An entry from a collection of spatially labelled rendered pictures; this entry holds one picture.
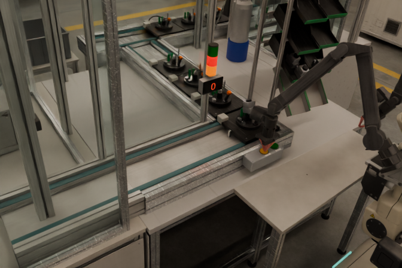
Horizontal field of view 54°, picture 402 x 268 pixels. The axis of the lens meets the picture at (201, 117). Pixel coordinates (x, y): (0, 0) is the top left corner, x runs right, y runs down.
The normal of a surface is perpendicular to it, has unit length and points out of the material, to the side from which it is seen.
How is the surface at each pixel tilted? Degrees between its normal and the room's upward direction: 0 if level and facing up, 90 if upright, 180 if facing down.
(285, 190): 0
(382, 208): 90
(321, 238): 0
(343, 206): 0
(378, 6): 90
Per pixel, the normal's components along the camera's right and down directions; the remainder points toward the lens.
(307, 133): 0.06, -0.82
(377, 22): -0.78, 0.32
